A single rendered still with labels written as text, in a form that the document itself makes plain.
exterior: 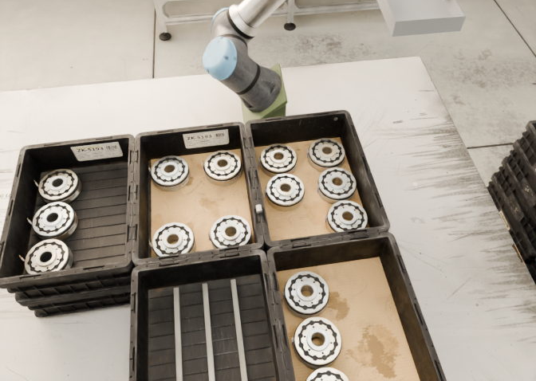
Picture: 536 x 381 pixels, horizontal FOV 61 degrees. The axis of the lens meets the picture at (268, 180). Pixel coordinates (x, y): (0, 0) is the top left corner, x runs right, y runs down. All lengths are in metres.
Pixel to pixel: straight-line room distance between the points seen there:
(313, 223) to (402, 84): 0.78
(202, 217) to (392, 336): 0.55
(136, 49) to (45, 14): 0.79
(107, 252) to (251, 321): 0.41
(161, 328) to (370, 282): 0.50
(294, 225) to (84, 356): 0.61
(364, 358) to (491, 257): 0.53
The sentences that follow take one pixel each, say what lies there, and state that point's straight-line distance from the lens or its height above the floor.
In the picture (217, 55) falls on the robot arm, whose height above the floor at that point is 0.99.
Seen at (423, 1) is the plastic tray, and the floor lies 1.05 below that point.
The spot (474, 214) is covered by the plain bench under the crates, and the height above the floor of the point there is 0.70.
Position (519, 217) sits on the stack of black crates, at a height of 0.28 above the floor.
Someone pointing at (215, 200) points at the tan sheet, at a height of 0.83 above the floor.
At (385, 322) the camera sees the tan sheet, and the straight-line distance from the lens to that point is 1.11.
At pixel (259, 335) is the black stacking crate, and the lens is 1.07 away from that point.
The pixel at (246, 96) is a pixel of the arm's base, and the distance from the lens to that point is 1.44.
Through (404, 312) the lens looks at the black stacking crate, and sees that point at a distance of 1.08.
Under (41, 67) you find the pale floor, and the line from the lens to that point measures 3.20.
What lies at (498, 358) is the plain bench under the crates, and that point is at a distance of 1.31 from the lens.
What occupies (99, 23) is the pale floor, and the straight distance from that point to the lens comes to 3.43.
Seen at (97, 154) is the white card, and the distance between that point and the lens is 1.34.
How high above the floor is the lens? 1.85
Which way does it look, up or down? 54 degrees down
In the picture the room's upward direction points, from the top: straight up
